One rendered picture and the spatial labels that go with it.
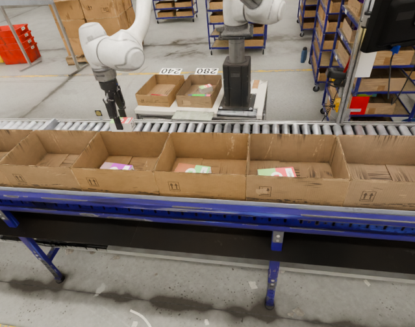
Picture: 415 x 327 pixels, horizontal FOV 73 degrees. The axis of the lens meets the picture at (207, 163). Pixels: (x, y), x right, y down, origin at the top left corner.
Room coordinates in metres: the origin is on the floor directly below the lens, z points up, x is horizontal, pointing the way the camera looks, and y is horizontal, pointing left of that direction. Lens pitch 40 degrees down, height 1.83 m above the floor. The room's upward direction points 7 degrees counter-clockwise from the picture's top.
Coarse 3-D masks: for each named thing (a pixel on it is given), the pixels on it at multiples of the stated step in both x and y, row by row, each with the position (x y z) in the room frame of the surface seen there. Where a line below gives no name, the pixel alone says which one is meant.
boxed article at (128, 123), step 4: (112, 120) 1.17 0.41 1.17; (124, 120) 1.15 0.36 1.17; (128, 120) 1.15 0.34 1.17; (132, 120) 1.16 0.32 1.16; (112, 124) 1.14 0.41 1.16; (124, 124) 1.13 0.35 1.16; (128, 124) 1.12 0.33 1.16; (132, 124) 1.15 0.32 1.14; (112, 128) 1.14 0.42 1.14; (124, 128) 1.13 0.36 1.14; (128, 128) 1.12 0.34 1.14; (132, 128) 1.14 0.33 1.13
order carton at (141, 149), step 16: (96, 144) 1.22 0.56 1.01; (112, 144) 1.27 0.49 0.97; (128, 144) 1.25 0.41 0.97; (144, 144) 1.22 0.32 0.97; (160, 144) 1.20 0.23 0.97; (80, 160) 1.07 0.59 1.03; (96, 160) 1.17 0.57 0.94; (112, 160) 1.22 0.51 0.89; (128, 160) 1.21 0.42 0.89; (144, 160) 1.20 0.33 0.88; (80, 176) 0.99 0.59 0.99; (96, 176) 0.97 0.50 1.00; (112, 176) 0.95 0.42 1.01; (128, 176) 0.94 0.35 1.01; (144, 176) 0.92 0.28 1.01; (112, 192) 0.96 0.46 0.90; (128, 192) 0.94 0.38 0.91; (144, 192) 0.92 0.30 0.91
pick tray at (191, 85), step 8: (192, 80) 2.34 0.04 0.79; (200, 80) 2.32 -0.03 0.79; (208, 80) 2.30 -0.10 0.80; (216, 80) 2.27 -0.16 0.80; (184, 88) 2.19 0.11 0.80; (192, 88) 2.26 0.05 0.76; (216, 88) 2.07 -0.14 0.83; (176, 96) 1.99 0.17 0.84; (184, 96) 1.97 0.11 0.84; (192, 96) 1.95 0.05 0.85; (200, 96) 1.93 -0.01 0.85; (208, 96) 1.91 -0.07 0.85; (216, 96) 2.05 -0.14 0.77; (184, 104) 1.97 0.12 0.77; (192, 104) 1.95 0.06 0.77; (200, 104) 1.93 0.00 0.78; (208, 104) 1.91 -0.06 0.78
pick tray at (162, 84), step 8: (152, 80) 2.39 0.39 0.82; (160, 80) 2.43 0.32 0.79; (168, 80) 2.40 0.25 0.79; (176, 80) 2.38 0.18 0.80; (144, 88) 2.24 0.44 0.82; (152, 88) 2.36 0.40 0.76; (160, 88) 2.34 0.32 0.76; (168, 88) 2.31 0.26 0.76; (176, 88) 2.16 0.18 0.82; (136, 96) 2.09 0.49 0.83; (144, 96) 2.06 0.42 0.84; (152, 96) 2.04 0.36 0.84; (160, 96) 2.02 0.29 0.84; (168, 96) 2.01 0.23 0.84; (144, 104) 2.07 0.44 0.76; (152, 104) 2.05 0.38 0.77; (160, 104) 2.02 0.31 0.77; (168, 104) 2.00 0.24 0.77
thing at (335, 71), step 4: (328, 68) 1.62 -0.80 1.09; (332, 68) 1.61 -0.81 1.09; (336, 68) 1.60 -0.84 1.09; (340, 68) 1.60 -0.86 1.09; (344, 68) 1.60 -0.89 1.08; (328, 72) 1.58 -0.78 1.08; (332, 72) 1.57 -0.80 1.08; (336, 72) 1.57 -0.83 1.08; (340, 72) 1.56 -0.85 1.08; (328, 76) 1.58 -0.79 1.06; (332, 76) 1.57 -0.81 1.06; (336, 76) 1.56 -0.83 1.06; (340, 76) 1.56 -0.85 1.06; (344, 76) 1.55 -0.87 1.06; (332, 80) 1.59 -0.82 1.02; (336, 80) 1.58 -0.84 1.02; (340, 80) 1.57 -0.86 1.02; (336, 84) 1.57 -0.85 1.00
